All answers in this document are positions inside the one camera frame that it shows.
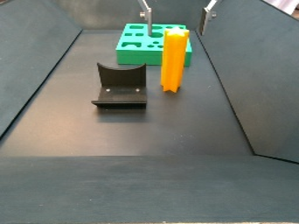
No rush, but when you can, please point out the black curved holder stand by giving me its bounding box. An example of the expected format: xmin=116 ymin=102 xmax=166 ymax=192
xmin=90 ymin=63 xmax=146 ymax=107

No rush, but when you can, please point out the green shape-sorting board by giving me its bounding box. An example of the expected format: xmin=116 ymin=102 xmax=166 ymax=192
xmin=116 ymin=24 xmax=186 ymax=66

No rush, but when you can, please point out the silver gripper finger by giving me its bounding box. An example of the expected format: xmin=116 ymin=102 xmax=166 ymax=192
xmin=137 ymin=0 xmax=152 ymax=35
xmin=198 ymin=0 xmax=217 ymax=35

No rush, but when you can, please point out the orange star-shaped prism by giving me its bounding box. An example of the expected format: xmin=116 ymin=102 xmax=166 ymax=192
xmin=160 ymin=26 xmax=189 ymax=93

